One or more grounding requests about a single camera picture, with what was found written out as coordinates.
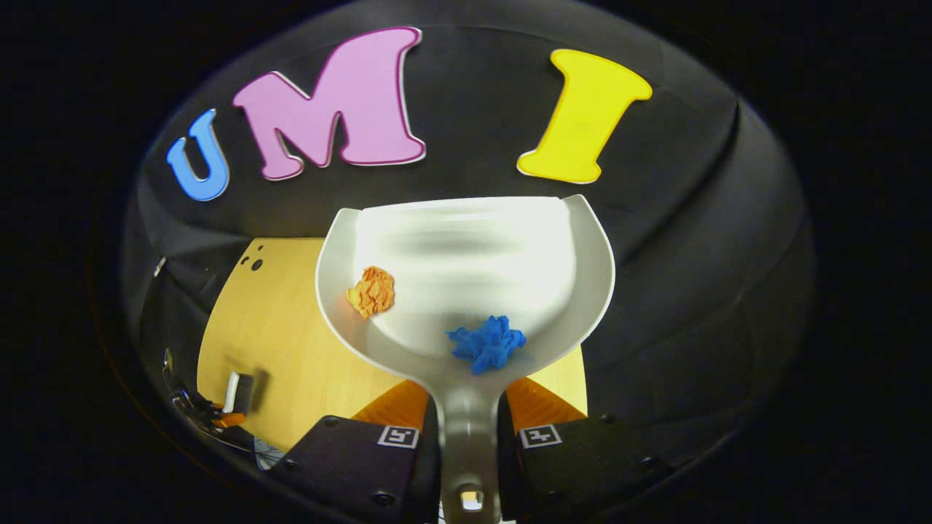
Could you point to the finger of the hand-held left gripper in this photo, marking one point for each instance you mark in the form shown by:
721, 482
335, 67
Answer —
229, 420

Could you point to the blue paper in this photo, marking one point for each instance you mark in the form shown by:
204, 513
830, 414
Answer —
488, 343

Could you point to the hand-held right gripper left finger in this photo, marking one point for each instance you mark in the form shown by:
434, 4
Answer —
349, 458

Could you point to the black backdrop cloth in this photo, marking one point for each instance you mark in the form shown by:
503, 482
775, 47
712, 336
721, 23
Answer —
692, 255

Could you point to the white dustpan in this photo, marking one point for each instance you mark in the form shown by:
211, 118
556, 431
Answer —
466, 247

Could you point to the small white label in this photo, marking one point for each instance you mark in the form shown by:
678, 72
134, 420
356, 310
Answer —
159, 266

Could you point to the orange paper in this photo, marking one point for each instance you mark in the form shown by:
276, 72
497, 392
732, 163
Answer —
372, 291

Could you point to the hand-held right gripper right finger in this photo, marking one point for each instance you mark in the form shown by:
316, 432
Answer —
582, 458

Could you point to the wooden desktop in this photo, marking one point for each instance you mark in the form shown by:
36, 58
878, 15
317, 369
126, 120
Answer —
284, 335

